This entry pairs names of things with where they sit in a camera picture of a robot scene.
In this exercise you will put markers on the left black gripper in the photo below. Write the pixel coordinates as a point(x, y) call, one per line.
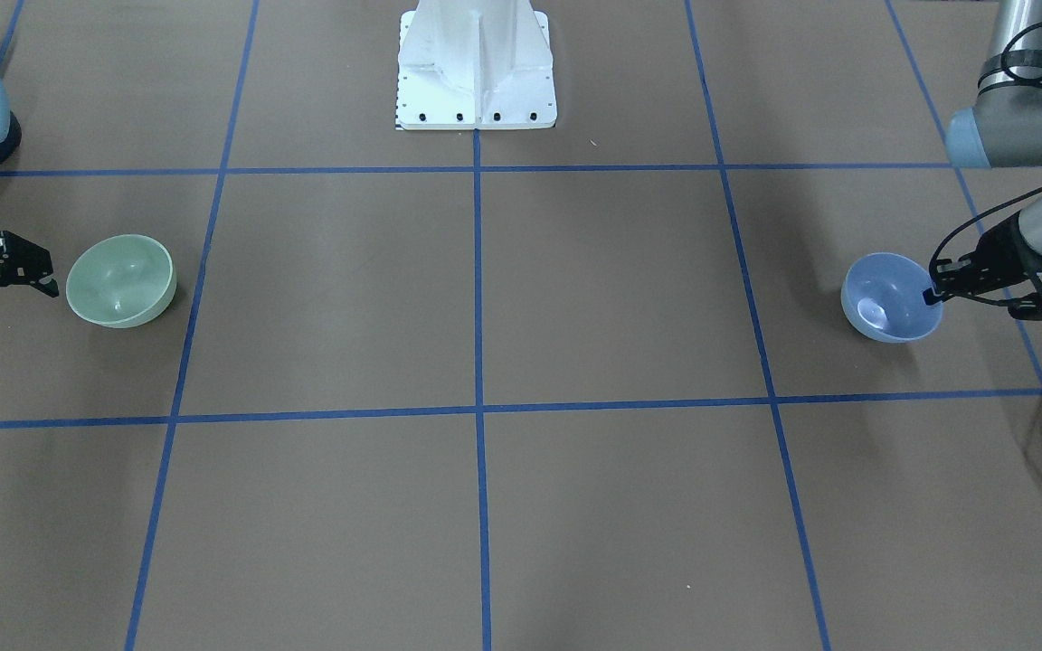
point(999, 254)

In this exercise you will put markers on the blue bowl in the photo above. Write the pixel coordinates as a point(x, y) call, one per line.
point(882, 297)

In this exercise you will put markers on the green bowl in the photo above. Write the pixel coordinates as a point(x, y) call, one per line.
point(122, 282)

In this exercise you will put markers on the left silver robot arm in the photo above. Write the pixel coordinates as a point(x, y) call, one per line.
point(1002, 129)

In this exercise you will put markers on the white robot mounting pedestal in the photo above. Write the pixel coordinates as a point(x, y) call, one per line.
point(475, 65)

